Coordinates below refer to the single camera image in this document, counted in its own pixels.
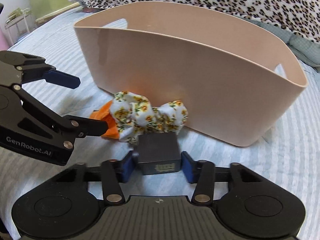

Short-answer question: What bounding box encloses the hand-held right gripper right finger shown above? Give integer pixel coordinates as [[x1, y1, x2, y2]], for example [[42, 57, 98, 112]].
[[181, 151, 263, 203]]

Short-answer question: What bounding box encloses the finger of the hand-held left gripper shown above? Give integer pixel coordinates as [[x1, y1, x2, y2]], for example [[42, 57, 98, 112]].
[[0, 51, 81, 89], [14, 85, 108, 143]]

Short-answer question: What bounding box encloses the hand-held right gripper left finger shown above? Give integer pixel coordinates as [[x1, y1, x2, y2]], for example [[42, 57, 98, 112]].
[[52, 151, 137, 203]]

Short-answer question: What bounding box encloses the orange fabric scrunchie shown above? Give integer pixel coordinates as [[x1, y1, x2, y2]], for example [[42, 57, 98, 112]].
[[89, 101, 120, 139]]

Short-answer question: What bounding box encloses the dark grey small box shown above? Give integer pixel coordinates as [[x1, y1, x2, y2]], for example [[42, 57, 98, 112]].
[[136, 132, 182, 176]]

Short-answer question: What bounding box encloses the beige plastic storage basket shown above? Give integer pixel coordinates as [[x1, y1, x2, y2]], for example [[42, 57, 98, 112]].
[[74, 1, 307, 147]]

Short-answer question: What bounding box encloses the white floral scrunchie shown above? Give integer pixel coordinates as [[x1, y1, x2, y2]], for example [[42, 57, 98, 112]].
[[111, 91, 188, 145]]

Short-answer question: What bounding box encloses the small white side table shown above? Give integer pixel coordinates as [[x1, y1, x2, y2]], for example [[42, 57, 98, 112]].
[[4, 7, 32, 43]]

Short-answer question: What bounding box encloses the light blue striped bedsheet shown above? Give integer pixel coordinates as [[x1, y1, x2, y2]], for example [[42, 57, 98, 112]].
[[0, 5, 320, 240]]

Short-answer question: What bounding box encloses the grey green quilted blanket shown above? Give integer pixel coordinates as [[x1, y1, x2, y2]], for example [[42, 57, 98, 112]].
[[240, 17, 320, 67]]

